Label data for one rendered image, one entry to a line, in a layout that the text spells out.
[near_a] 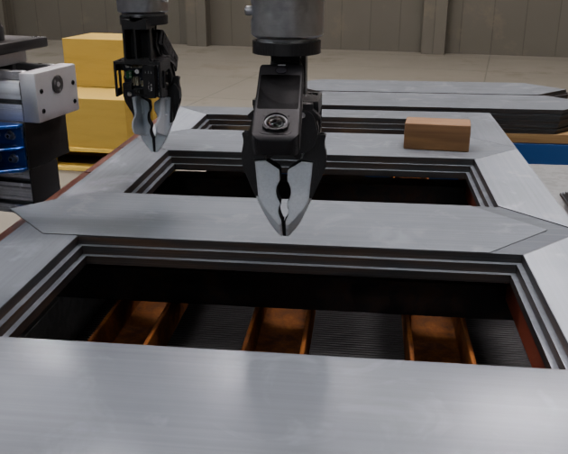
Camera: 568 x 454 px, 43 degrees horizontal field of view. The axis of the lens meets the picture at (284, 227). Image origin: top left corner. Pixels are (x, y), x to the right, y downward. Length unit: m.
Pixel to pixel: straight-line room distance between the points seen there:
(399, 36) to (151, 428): 9.68
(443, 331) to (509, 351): 0.26
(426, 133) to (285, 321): 0.49
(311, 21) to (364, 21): 9.46
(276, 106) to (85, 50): 4.05
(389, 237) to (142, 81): 0.44
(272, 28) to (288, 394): 0.36
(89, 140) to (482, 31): 6.68
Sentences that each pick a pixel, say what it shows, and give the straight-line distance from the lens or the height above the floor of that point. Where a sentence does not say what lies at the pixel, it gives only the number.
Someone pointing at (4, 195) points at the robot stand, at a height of 0.76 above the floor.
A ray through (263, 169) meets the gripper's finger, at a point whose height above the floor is 0.97.
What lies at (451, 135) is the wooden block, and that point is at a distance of 1.37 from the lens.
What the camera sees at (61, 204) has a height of 0.85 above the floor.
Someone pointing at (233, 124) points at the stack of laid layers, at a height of 0.83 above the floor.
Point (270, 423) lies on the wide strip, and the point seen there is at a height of 0.85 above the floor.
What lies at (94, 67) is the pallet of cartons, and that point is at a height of 0.55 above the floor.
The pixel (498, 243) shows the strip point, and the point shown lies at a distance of 0.94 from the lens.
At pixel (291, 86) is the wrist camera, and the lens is 0.73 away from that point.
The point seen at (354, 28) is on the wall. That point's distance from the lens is 10.23.
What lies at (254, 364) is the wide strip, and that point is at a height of 0.85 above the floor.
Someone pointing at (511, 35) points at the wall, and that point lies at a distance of 10.05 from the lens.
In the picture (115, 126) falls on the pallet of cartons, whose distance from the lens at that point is 4.30.
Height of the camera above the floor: 1.18
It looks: 20 degrees down
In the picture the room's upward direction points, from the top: straight up
